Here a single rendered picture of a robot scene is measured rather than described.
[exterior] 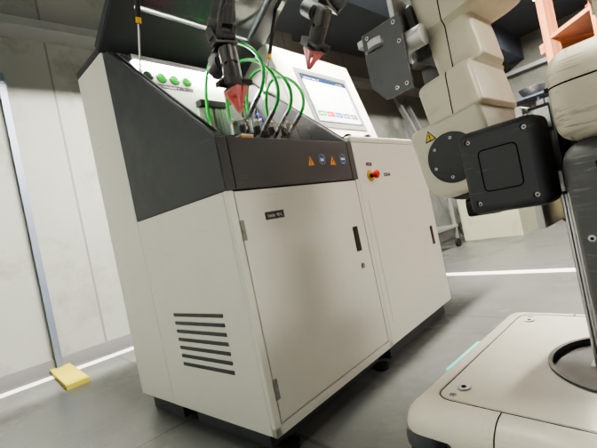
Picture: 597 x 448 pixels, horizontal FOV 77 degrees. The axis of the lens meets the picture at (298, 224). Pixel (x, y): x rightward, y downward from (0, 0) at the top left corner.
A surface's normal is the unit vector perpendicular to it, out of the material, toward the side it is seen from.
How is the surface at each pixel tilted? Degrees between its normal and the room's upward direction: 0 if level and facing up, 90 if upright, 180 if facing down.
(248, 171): 90
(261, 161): 90
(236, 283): 90
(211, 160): 90
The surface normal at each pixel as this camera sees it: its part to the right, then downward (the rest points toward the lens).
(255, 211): 0.73, -0.15
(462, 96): -0.73, 0.15
